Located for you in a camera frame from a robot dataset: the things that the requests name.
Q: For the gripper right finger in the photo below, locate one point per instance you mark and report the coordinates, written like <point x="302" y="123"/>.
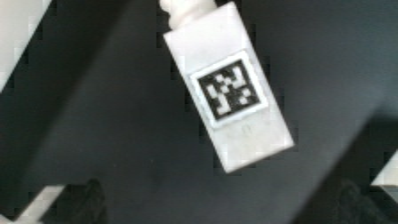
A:
<point x="358" y="210"/>

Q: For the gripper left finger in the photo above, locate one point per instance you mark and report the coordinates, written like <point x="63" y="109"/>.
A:
<point x="79" y="207"/>

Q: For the white square table top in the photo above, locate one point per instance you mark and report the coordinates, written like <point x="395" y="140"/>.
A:
<point x="22" y="14"/>

